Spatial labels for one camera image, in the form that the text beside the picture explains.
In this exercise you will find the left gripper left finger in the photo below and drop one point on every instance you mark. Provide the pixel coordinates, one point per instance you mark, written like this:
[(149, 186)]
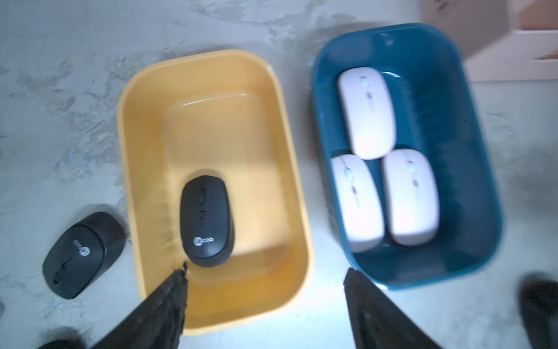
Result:
[(158, 321)]

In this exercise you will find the yellow plastic storage box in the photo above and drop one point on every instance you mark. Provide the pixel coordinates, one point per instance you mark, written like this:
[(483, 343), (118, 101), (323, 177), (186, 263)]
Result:
[(220, 114)]

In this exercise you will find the black mouse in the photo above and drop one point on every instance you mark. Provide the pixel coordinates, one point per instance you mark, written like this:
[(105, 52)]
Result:
[(538, 308), (206, 222), (82, 254)]

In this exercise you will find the pink mouse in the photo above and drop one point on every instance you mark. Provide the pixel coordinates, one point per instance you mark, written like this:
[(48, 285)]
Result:
[(368, 112), (359, 203), (413, 204)]

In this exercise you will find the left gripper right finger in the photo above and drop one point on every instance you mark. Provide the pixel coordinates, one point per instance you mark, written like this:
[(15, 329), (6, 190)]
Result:
[(376, 321)]

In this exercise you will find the pink desktop file organizer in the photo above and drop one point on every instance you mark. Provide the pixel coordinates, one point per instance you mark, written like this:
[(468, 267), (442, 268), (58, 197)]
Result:
[(500, 40)]

